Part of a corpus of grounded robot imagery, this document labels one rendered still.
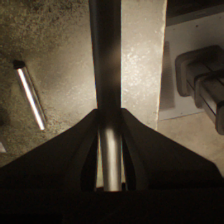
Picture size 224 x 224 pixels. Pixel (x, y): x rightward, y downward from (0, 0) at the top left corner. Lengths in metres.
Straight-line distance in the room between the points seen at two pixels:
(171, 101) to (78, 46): 0.85
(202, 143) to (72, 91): 1.51
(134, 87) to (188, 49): 0.71
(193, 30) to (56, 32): 0.76
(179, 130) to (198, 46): 0.75
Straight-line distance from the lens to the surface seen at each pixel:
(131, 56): 0.26
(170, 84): 1.01
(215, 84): 0.81
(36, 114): 0.30
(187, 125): 1.55
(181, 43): 0.95
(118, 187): 0.16
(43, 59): 0.27
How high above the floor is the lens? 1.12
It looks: 55 degrees down
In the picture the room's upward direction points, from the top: 179 degrees clockwise
